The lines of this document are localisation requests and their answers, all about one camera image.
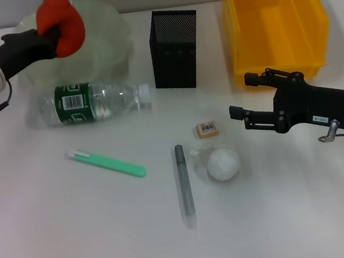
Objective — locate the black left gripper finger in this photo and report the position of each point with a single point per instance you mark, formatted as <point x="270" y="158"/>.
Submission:
<point x="52" y="49"/>
<point x="54" y="32"/>

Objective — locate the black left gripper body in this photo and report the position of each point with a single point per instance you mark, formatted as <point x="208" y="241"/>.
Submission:
<point x="22" y="53"/>

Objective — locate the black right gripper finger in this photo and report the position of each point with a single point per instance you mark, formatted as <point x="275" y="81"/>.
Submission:
<point x="253" y="79"/>
<point x="236" y="113"/>

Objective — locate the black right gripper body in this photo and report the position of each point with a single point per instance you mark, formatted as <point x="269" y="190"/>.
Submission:
<point x="314" y="104"/>

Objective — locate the orange fruit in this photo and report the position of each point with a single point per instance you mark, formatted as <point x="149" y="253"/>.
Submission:
<point x="68" y="16"/>

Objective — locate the white garlic bulb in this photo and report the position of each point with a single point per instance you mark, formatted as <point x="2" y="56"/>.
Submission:
<point x="223" y="164"/>

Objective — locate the clear green-label water bottle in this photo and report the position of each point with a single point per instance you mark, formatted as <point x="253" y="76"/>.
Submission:
<point x="107" y="100"/>

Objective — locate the beige eraser with barcode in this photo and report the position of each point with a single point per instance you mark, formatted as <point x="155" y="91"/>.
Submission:
<point x="208" y="129"/>

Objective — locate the pale green glass fruit plate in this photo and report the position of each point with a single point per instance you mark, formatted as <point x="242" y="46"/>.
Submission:
<point x="101" y="44"/>

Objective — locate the black mesh pen holder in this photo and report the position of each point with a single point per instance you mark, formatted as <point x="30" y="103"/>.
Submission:
<point x="174" y="51"/>

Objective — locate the grey pen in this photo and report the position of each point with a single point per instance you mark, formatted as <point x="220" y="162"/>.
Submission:
<point x="184" y="183"/>

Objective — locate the green pen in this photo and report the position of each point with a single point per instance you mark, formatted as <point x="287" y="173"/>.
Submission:
<point x="111" y="164"/>

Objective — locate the yellow plastic bin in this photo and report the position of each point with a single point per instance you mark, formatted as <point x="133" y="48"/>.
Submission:
<point x="275" y="31"/>

